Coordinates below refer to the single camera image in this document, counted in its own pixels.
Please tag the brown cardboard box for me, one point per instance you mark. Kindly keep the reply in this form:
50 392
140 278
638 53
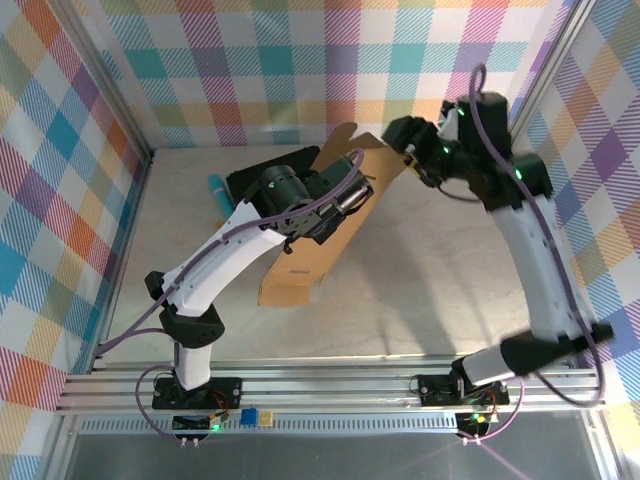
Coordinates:
295 282

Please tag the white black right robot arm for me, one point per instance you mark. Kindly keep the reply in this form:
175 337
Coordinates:
540 270

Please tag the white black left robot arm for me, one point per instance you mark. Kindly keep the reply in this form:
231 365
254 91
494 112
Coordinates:
225 255

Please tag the teal cylinder tube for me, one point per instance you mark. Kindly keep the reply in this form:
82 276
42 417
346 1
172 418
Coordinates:
218 192

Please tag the small yellow block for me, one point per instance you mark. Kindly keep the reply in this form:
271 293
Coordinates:
266 418

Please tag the small blue block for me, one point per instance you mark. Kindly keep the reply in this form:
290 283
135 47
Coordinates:
248 417

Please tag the controller board with green light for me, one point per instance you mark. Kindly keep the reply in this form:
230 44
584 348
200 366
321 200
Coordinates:
470 427
192 425

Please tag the aluminium frame post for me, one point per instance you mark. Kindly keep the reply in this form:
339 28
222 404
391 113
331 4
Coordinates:
545 75
109 82

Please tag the aluminium floor rail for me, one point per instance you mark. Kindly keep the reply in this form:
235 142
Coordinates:
126 250

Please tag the aluminium rail beam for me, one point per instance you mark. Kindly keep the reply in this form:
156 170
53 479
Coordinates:
325 387

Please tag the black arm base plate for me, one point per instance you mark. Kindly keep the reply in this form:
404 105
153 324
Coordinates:
432 387
227 389

